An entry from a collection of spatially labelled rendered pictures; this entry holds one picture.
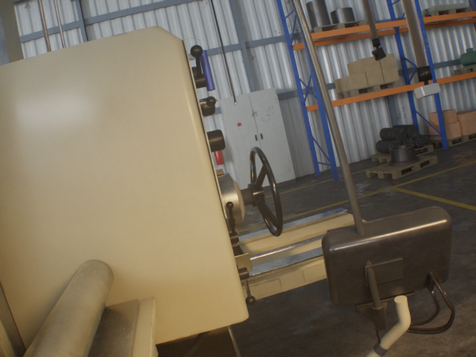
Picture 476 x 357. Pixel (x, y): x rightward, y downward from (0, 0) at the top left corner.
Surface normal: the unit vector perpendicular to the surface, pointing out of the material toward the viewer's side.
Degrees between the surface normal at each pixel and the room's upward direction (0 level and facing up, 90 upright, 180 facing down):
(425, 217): 19
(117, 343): 0
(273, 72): 90
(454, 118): 90
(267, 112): 90
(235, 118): 90
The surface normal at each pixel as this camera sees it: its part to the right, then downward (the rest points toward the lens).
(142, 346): -0.22, -0.97
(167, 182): 0.16, 0.09
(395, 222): -0.25, -0.86
